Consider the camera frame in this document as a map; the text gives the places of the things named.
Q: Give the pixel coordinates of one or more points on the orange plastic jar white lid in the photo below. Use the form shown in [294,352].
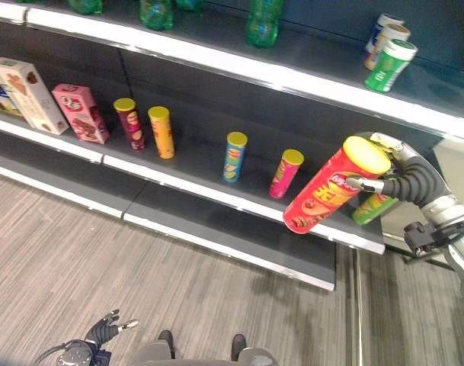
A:
[384,40]

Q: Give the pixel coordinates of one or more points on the white tall biscuit box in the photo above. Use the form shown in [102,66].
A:
[26,95]

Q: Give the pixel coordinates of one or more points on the dark store shelf unit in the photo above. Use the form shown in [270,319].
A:
[201,126]

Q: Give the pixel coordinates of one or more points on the maroon chips can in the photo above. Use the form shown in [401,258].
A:
[130,124]

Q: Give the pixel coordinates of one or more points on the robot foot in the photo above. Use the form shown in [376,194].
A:
[167,341]
[238,345]

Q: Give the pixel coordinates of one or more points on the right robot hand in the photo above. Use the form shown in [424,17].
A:
[414,179]

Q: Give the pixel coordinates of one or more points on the large red chips can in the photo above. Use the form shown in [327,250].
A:
[327,190]

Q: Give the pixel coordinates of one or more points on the pink biscuit box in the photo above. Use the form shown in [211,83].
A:
[81,113]

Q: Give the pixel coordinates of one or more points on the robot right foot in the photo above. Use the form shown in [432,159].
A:
[238,345]

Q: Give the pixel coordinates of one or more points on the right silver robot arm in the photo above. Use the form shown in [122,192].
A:
[448,225]

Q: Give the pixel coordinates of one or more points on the orange chips can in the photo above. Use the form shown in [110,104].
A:
[161,132]

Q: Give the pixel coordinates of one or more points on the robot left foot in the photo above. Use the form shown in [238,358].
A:
[167,341]

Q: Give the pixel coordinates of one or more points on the pink chips can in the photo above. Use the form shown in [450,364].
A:
[285,173]

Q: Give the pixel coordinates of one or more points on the robot silver legs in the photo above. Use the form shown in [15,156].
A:
[205,356]

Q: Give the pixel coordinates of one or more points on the blue chips can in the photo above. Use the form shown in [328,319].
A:
[234,157]

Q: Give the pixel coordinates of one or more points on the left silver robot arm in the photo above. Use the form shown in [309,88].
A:
[75,354]

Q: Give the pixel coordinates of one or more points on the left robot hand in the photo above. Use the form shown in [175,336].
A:
[102,329]

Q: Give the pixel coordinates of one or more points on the green plastic jar white lid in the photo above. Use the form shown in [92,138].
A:
[389,65]

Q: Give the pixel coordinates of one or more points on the green plastic bottle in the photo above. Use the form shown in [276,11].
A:
[155,14]
[85,5]
[263,23]

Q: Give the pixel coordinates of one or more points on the green chips can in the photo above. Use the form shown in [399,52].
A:
[370,207]

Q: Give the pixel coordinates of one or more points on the blue plastic jar white lid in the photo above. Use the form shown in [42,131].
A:
[376,30]

